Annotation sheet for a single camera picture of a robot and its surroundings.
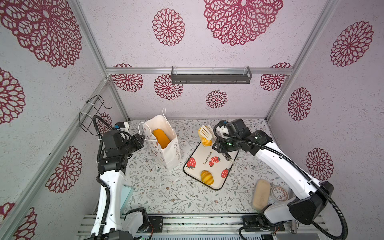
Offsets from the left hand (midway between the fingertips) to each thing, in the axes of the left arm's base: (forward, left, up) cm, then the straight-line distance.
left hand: (144, 138), depth 74 cm
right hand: (-3, -35, -1) cm, 35 cm away
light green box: (-18, +13, -25) cm, 33 cm away
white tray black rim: (-1, -33, -28) cm, 43 cm away
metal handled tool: (-35, -72, -25) cm, 84 cm away
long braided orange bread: (+10, -6, -12) cm, 17 cm away
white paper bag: (-3, -13, -11) cm, 17 cm away
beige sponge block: (-21, -61, -23) cm, 68 cm away
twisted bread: (+1, -31, -4) cm, 31 cm away
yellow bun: (-11, -32, -23) cm, 41 cm away
